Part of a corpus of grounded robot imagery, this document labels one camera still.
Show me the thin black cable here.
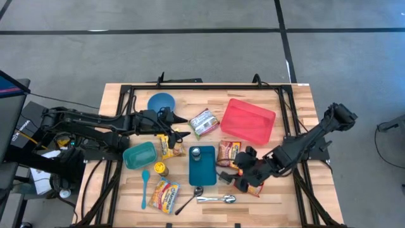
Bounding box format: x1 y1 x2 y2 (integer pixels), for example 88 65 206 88
29 92 101 110

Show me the grey stand foot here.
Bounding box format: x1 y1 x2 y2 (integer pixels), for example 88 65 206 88
377 113 405 133

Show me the red Maruchan ramen packet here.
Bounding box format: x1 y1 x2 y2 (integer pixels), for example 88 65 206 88
234 170 265 198
216 140 242 170

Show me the teal-blue rectangular plastic bin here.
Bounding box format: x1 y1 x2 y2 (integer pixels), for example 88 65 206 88
189 145 218 187

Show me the yellow cable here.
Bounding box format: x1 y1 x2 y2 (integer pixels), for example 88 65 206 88
22 130 48 149

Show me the red plastic bin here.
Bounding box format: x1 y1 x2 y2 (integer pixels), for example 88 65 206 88
220 98 277 146

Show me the black table-edge bracket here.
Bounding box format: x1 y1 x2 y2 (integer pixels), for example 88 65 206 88
146 71 204 84

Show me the Maruchan beef ramen packet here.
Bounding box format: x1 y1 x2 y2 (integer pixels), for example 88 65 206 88
147 177 181 215

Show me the grey computer monitor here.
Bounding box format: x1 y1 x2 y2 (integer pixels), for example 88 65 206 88
0 70 32 164

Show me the green-teal small plastic bin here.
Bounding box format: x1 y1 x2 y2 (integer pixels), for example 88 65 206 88
122 141 158 170

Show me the green pepper tin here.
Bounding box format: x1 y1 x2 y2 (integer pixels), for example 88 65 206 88
218 170 234 186

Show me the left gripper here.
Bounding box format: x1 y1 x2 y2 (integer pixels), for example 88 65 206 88
135 107 192 150

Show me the white paper sheet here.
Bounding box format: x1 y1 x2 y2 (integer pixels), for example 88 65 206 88
30 149 61 196

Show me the lime chili shrimp ramen packet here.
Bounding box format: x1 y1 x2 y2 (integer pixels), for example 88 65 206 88
187 108 221 141

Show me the yellow-lid crunchy chili jar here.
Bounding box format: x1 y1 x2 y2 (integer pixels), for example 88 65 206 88
154 161 170 177

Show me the yellow ramen noodle packet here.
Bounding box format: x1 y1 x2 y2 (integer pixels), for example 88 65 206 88
157 128 187 161

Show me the black equipment stand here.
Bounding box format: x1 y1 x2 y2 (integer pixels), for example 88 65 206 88
4 145 86 191

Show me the black spoon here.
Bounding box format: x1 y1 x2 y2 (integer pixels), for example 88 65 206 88
174 186 204 216

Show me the black table frame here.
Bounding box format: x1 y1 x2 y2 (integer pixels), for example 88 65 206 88
73 82 346 228

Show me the teal plastic spoon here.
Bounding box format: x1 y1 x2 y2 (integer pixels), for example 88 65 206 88
140 169 151 210

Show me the black box with white print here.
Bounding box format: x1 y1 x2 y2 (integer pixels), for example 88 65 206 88
11 101 67 149

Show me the silver metal spoon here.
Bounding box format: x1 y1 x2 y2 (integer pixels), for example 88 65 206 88
196 194 237 205

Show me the blue bowl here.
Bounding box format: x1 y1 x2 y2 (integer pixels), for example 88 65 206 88
147 92 176 114

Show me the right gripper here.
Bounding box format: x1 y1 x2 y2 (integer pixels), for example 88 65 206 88
234 148 281 193

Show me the black floor cable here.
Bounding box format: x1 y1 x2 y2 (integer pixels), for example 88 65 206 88
374 122 405 169

